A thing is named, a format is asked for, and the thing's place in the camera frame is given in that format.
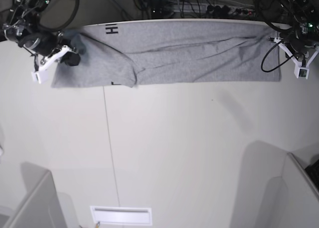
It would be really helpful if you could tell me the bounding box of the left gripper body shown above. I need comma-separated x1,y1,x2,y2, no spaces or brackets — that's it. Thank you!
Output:
276,25,319,52

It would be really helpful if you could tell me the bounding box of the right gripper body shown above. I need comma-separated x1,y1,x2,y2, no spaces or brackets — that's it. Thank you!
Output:
17,30,86,67

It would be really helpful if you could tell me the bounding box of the grey T-shirt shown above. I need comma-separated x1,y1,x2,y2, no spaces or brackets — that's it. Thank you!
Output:
52,19,281,88

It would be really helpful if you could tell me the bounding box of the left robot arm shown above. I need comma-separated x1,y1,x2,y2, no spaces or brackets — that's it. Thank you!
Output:
254,0,319,65

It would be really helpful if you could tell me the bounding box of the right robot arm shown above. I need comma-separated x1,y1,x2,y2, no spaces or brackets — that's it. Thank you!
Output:
0,0,80,71

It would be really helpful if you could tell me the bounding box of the black keyboard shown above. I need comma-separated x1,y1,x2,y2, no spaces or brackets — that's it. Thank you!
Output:
305,160,319,189

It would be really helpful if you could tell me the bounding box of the grey partition panel left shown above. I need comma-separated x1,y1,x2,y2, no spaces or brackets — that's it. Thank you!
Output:
0,162,67,228

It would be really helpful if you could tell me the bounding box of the grey partition panel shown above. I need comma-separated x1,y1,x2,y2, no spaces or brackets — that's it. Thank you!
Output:
0,162,67,228
264,152,319,228

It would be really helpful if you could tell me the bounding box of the grey partition panel right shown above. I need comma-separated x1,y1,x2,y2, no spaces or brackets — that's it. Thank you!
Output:
264,152,319,228

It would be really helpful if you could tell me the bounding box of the white table slot plate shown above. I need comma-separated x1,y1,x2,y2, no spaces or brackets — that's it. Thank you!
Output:
90,206,153,226

